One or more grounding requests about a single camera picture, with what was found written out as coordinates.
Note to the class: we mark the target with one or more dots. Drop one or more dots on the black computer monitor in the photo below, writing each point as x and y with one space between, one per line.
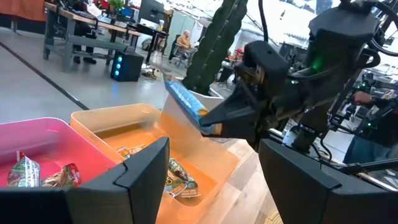
150 11

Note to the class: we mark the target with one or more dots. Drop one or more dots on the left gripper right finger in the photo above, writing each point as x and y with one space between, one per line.
311 199

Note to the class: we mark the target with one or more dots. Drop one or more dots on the green leafy plant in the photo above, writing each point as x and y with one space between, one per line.
116 3

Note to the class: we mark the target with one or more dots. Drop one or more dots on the green orange wrapper granola bar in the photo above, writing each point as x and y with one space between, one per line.
130 151
183 186

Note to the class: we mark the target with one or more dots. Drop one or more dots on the orange plastic bin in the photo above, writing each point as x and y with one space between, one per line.
202 155

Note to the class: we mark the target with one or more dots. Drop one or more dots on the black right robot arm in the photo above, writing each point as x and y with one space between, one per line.
342 37

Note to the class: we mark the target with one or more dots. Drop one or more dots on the black computer tower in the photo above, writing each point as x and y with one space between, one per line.
130 67

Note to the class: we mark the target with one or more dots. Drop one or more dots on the grey metal workbench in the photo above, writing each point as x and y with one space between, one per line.
77 40

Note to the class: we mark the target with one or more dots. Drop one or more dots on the orange partition panel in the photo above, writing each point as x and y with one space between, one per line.
21 9

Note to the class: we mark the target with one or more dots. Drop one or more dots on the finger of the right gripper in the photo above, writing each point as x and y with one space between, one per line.
242 132
236 109

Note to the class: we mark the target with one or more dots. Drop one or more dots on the black metal table frame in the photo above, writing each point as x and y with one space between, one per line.
373 165

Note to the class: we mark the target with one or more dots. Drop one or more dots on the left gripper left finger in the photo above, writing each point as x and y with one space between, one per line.
93 202

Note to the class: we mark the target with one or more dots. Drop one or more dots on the green cactus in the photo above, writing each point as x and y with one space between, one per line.
214 46

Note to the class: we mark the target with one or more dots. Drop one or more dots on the blue wrapper granola bar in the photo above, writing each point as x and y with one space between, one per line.
186 99

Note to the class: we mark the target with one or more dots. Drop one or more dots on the round woven placemat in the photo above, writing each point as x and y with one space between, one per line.
275 219

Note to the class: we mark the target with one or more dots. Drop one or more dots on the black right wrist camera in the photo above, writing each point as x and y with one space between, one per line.
264 59

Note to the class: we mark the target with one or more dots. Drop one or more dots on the pink plastic bin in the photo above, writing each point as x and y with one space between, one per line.
62 140

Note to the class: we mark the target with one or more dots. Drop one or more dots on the person's hand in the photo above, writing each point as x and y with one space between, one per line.
362 98

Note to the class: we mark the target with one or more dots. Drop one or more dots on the red green wrapper granola bar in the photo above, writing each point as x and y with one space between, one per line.
68 174

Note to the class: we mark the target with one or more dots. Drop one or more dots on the person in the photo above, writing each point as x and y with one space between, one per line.
184 42
382 130
82 31

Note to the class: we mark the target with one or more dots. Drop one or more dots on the green white snack packet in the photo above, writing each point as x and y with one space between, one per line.
25 171

